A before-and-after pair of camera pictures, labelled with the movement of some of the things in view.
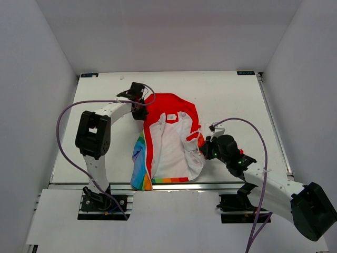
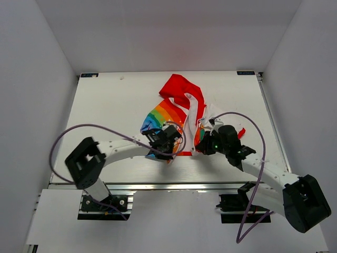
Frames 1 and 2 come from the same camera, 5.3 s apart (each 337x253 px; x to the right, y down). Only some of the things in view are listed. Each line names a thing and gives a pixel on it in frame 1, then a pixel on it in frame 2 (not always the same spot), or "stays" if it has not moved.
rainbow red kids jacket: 168,149 to 185,108
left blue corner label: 89,75 stays
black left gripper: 141,116 to 163,157
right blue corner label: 245,73 stays
